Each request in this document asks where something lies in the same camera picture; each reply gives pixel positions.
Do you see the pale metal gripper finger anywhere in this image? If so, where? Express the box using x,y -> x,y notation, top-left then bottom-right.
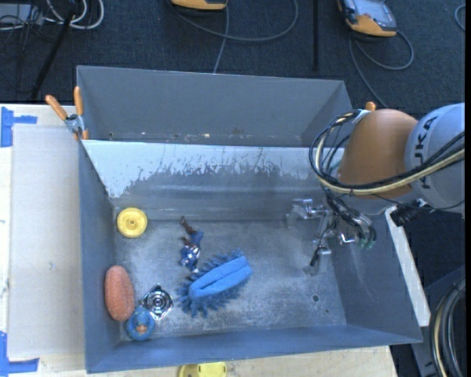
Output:
285,197 -> 327,228
302,245 -> 333,277

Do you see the grey metal bin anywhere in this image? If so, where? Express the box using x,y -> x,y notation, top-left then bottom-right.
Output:
75,64 -> 424,375

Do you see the blue spiky duster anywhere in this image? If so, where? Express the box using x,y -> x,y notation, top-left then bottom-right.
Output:
175,248 -> 254,319

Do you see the blue and red toy figure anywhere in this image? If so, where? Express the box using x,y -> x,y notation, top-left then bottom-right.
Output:
178,215 -> 206,273

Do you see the silver square with rings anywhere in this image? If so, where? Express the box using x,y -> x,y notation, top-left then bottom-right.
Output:
138,284 -> 175,322

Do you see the yellow round wheel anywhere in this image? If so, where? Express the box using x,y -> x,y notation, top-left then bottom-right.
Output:
116,207 -> 149,239

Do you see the orange oval sponge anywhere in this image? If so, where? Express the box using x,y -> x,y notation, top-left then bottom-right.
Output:
104,265 -> 137,323

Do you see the pale flat board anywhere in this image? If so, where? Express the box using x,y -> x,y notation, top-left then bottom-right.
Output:
6,123 -> 88,363

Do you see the black cylinder on white bracket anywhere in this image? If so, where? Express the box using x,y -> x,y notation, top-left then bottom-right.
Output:
389,203 -> 422,228

